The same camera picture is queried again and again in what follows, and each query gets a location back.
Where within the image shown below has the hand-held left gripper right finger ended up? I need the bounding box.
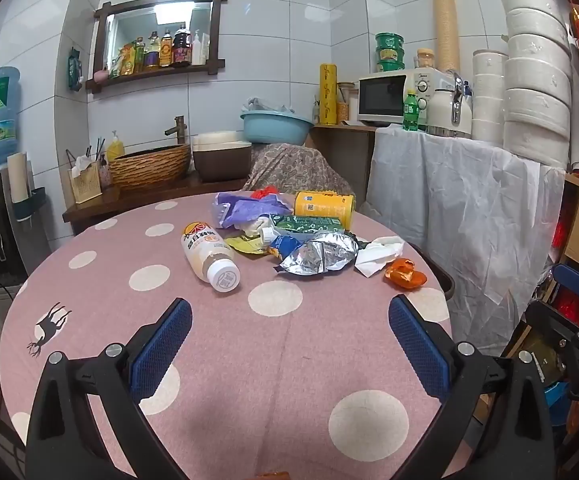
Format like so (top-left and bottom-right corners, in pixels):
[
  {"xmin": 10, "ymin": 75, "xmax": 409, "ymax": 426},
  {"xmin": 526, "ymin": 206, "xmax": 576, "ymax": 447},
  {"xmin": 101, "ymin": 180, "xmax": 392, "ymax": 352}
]
[{"xmin": 388, "ymin": 294, "xmax": 554, "ymax": 480}]

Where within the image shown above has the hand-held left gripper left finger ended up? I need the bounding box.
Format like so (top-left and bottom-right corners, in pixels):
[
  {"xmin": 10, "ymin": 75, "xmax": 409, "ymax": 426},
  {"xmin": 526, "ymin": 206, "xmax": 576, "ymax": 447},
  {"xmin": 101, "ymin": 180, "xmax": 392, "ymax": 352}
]
[{"xmin": 26, "ymin": 297, "xmax": 194, "ymax": 480}]

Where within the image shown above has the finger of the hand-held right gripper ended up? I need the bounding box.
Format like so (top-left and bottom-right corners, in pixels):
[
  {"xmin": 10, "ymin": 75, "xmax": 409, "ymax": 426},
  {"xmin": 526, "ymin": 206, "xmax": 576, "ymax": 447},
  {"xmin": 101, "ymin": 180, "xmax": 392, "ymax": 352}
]
[{"xmin": 527, "ymin": 263, "xmax": 579, "ymax": 356}]

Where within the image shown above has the orange peel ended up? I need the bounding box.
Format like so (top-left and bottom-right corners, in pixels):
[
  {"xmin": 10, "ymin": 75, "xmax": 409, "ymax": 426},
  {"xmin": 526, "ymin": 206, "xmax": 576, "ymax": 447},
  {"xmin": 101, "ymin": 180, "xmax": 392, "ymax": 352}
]
[{"xmin": 383, "ymin": 258, "xmax": 427, "ymax": 288}]

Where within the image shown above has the white tissue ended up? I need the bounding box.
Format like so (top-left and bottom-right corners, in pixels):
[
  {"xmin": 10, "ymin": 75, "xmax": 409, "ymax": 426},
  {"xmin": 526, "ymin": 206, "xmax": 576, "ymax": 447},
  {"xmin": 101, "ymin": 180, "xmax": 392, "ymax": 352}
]
[
  {"xmin": 242, "ymin": 215, "xmax": 276, "ymax": 238},
  {"xmin": 354, "ymin": 237, "xmax": 405, "ymax": 278}
]

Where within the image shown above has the plastic milk tea bottle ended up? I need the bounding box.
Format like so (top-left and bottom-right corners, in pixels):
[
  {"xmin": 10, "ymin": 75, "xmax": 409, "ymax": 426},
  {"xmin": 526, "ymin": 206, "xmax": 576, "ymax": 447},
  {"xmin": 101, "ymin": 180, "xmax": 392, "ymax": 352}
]
[{"xmin": 182, "ymin": 221, "xmax": 241, "ymax": 293}]

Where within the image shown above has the silver foil snack bag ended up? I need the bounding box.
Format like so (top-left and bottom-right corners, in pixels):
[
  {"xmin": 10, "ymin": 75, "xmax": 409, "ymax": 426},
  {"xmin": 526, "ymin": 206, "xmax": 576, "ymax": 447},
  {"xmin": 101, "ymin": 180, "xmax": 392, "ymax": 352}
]
[{"xmin": 274, "ymin": 232, "xmax": 360, "ymax": 277}]

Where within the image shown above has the yellow-green snack wrapper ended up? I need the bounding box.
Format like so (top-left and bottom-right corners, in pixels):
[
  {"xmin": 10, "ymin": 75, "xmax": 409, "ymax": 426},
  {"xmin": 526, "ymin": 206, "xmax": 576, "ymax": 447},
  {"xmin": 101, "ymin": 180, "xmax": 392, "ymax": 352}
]
[{"xmin": 227, "ymin": 234, "xmax": 270, "ymax": 257}]

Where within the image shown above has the blue snack wrapper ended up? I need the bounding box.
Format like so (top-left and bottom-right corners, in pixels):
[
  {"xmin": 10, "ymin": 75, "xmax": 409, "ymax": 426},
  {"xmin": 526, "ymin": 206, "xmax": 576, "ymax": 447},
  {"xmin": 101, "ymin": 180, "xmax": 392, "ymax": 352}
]
[{"xmin": 268, "ymin": 235, "xmax": 303, "ymax": 261}]

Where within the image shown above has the purple plastic bag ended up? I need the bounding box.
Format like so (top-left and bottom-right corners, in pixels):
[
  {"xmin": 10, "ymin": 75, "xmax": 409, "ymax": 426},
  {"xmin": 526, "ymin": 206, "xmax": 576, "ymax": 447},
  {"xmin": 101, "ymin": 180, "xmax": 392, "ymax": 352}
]
[{"xmin": 213, "ymin": 191, "xmax": 294, "ymax": 231}]

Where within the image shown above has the green snack packet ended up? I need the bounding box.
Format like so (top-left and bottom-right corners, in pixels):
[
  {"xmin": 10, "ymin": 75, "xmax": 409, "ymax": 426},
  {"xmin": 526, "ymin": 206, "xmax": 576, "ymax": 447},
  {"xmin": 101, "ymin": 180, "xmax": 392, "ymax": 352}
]
[{"xmin": 270, "ymin": 214, "xmax": 346, "ymax": 236}]

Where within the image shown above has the yellow cylindrical canister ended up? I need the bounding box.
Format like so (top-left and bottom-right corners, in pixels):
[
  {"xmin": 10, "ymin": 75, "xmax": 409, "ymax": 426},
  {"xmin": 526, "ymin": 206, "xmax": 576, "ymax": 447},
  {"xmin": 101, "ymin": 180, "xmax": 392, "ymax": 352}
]
[{"xmin": 294, "ymin": 191, "xmax": 357, "ymax": 233}]

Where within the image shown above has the pink polka dot tablecloth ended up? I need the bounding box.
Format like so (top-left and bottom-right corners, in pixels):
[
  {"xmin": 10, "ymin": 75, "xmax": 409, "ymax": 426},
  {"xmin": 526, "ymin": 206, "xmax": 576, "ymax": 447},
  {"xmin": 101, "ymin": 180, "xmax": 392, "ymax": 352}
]
[{"xmin": 0, "ymin": 191, "xmax": 453, "ymax": 480}]

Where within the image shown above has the white sheet cover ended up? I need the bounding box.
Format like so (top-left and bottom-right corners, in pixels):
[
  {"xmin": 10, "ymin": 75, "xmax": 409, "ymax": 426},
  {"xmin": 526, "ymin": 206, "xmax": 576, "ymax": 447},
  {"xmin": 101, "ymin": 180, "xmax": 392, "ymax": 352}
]
[{"xmin": 366, "ymin": 124, "xmax": 566, "ymax": 352}]

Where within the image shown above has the dark wooden counter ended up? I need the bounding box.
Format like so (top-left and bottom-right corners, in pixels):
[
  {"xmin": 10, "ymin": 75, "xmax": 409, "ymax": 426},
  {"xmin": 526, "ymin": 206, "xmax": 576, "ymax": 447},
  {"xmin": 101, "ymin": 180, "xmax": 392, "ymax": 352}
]
[{"xmin": 63, "ymin": 177, "xmax": 250, "ymax": 237}]

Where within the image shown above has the beige utensil holder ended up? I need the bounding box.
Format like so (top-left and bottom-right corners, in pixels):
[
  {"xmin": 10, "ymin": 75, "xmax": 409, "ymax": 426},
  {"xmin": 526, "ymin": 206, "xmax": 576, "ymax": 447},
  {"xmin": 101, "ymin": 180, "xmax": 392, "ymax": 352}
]
[{"xmin": 68, "ymin": 156, "xmax": 103, "ymax": 204}]

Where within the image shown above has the wicker basket sink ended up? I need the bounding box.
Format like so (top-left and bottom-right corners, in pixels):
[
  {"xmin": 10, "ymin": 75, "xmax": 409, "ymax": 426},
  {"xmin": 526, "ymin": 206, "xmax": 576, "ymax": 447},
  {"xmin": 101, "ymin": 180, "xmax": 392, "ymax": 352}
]
[{"xmin": 108, "ymin": 144, "xmax": 191, "ymax": 192}]

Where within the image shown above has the chopstick holder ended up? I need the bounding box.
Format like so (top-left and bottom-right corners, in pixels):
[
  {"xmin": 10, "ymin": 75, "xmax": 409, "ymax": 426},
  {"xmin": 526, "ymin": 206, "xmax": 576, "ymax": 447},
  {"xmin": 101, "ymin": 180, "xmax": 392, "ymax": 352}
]
[{"xmin": 96, "ymin": 137, "xmax": 114, "ymax": 191}]

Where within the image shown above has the brown basin with white lid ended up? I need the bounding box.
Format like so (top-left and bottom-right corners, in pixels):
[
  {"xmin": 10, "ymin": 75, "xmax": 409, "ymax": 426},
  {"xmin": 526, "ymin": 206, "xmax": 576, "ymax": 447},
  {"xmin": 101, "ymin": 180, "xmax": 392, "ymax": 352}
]
[{"xmin": 192, "ymin": 130, "xmax": 253, "ymax": 182}]

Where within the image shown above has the stack of wrapped foam bowls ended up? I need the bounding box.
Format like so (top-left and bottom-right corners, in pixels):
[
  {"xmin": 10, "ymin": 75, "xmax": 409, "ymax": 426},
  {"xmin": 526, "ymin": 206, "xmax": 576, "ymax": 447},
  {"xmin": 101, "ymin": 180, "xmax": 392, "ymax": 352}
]
[{"xmin": 493, "ymin": 0, "xmax": 573, "ymax": 169}]

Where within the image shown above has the stack of white paper containers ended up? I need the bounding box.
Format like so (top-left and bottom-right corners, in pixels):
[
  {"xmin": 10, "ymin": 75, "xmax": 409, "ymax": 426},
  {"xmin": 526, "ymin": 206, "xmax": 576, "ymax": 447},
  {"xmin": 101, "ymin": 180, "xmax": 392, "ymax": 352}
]
[{"xmin": 471, "ymin": 49, "xmax": 509, "ymax": 147}]

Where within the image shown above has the light wooden shelf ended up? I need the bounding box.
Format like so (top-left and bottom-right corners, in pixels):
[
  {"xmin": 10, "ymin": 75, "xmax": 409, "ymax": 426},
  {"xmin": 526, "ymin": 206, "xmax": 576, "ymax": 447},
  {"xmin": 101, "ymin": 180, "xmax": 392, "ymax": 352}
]
[{"xmin": 312, "ymin": 122, "xmax": 378, "ymax": 197}]

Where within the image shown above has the paper cup dispenser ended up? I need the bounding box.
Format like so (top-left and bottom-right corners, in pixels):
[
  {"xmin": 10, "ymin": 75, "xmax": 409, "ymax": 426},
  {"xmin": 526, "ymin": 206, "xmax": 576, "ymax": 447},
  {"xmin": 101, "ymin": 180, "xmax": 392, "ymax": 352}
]
[{"xmin": 7, "ymin": 152, "xmax": 48, "ymax": 222}]

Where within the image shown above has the yellow soap dispenser bottle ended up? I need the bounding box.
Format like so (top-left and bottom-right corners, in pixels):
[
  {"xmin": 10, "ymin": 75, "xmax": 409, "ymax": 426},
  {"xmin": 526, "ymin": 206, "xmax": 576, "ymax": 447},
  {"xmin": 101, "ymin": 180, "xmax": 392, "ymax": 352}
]
[{"xmin": 107, "ymin": 130, "xmax": 126, "ymax": 162}]

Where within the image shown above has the floral cloth cover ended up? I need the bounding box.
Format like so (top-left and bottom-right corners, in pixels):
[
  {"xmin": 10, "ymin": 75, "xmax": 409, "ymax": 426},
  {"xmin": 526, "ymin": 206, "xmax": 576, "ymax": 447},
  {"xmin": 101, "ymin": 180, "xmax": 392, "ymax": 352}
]
[{"xmin": 242, "ymin": 143, "xmax": 356, "ymax": 202}]

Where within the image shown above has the bronze faucet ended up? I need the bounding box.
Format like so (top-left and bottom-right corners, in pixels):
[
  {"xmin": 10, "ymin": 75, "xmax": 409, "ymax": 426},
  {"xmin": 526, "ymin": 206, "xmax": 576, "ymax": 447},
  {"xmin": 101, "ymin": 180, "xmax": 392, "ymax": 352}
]
[{"xmin": 164, "ymin": 116, "xmax": 190, "ymax": 147}]

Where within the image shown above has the green soda bottle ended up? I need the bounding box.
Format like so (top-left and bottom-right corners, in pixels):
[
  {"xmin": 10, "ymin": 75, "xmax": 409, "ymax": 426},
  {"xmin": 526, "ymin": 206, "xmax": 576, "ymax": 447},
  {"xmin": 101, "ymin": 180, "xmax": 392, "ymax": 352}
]
[{"xmin": 403, "ymin": 90, "xmax": 419, "ymax": 132}]

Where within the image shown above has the light blue plastic basin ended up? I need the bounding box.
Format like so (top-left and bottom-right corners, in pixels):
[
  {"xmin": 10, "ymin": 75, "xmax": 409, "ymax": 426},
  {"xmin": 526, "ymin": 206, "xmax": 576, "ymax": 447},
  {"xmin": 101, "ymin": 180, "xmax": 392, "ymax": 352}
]
[{"xmin": 241, "ymin": 110, "xmax": 314, "ymax": 145}]

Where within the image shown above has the white microwave oven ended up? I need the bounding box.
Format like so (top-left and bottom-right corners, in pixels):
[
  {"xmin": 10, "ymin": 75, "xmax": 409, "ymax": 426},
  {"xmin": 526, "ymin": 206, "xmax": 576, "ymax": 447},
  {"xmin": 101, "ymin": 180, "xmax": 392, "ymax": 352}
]
[{"xmin": 358, "ymin": 67, "xmax": 439, "ymax": 128}]

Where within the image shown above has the glass storage jar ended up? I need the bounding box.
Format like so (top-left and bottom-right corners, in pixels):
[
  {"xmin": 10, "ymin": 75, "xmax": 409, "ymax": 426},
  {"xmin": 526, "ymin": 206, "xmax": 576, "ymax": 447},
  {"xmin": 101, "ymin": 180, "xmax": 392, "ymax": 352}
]
[{"xmin": 338, "ymin": 82, "xmax": 360, "ymax": 124}]

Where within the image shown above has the grey plastic bag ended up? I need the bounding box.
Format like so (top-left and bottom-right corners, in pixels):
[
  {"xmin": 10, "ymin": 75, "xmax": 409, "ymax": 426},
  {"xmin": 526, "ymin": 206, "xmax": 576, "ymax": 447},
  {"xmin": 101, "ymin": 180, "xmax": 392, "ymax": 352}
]
[{"xmin": 242, "ymin": 97, "xmax": 295, "ymax": 116}]

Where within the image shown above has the yellow plastic wrap roll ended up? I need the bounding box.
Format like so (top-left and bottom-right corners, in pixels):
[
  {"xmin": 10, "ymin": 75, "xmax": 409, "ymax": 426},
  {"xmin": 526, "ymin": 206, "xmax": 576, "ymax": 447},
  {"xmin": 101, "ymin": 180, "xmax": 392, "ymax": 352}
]
[{"xmin": 319, "ymin": 63, "xmax": 339, "ymax": 124}]

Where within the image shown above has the tall stack of paper cups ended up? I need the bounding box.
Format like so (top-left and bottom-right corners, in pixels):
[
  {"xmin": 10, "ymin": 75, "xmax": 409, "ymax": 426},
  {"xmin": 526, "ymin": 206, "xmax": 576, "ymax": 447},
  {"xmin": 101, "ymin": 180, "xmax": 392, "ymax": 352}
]
[{"xmin": 432, "ymin": 0, "xmax": 461, "ymax": 74}]

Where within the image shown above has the yellow refill pouch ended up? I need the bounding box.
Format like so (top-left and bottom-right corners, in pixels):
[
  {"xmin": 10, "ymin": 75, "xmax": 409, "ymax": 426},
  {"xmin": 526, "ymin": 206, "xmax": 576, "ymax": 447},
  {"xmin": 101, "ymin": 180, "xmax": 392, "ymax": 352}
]
[{"xmin": 118, "ymin": 44, "xmax": 137, "ymax": 77}]

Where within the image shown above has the stack of green noodle bowls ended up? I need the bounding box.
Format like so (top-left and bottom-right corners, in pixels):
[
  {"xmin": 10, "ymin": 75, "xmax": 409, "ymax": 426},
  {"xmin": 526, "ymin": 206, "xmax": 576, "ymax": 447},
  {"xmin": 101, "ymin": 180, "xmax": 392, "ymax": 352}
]
[{"xmin": 374, "ymin": 32, "xmax": 405, "ymax": 72}]

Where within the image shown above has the yellow oil bottle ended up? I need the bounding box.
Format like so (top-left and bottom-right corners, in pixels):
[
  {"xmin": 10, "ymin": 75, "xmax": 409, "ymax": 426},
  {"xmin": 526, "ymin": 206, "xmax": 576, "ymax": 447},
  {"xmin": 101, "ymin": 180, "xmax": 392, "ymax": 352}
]
[{"xmin": 144, "ymin": 31, "xmax": 161, "ymax": 70}]

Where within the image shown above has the dark soy sauce bottle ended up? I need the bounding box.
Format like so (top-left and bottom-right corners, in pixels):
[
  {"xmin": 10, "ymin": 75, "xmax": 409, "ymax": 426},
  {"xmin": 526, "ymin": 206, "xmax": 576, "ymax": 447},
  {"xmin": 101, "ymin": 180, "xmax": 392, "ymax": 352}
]
[{"xmin": 172, "ymin": 22, "xmax": 192, "ymax": 67}]

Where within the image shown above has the white lotion bottle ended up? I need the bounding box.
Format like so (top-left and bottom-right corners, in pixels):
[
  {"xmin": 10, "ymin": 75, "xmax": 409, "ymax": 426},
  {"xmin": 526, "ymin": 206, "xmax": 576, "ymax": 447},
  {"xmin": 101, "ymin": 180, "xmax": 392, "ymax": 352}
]
[{"xmin": 192, "ymin": 30, "xmax": 208, "ymax": 66}]

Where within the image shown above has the wooden framed mirror shelf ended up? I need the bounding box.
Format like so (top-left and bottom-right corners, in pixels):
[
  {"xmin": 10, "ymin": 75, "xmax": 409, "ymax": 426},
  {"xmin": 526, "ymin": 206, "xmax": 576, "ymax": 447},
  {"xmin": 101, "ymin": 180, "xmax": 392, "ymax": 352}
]
[{"xmin": 87, "ymin": 0, "xmax": 229, "ymax": 94}]

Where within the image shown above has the green wall packet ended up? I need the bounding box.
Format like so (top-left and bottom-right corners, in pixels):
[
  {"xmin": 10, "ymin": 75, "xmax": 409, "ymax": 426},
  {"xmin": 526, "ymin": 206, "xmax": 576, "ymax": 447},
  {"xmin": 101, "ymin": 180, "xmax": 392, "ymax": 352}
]
[{"xmin": 66, "ymin": 47, "xmax": 84, "ymax": 92}]

